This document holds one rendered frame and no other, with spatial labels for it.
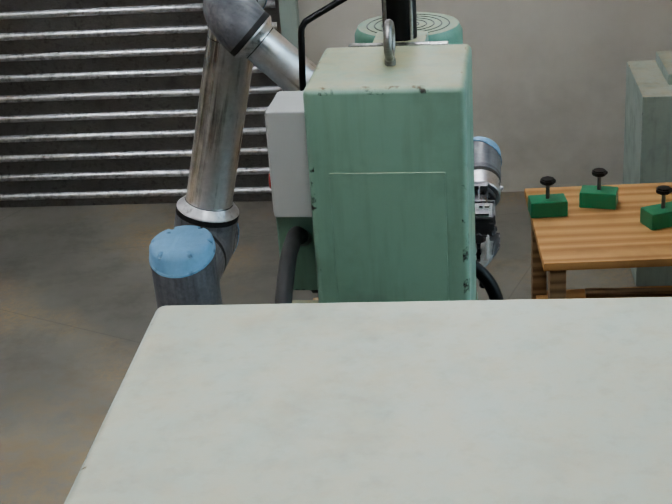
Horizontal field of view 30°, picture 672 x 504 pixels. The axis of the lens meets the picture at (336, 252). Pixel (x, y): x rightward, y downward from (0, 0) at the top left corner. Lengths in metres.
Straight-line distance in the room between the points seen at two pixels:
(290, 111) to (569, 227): 2.08
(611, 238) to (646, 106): 0.80
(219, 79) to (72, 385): 1.64
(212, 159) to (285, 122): 1.15
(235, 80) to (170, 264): 0.43
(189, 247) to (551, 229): 1.30
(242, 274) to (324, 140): 3.10
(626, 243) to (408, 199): 1.96
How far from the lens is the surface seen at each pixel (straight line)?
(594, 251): 3.59
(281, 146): 1.76
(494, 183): 2.78
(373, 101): 1.69
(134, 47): 5.37
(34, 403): 4.13
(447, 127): 1.70
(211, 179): 2.91
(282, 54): 2.66
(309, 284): 1.97
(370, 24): 2.09
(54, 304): 4.77
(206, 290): 2.84
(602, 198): 3.86
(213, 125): 2.87
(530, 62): 5.26
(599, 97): 5.33
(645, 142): 4.40
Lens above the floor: 2.01
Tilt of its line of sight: 24 degrees down
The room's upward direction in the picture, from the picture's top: 4 degrees counter-clockwise
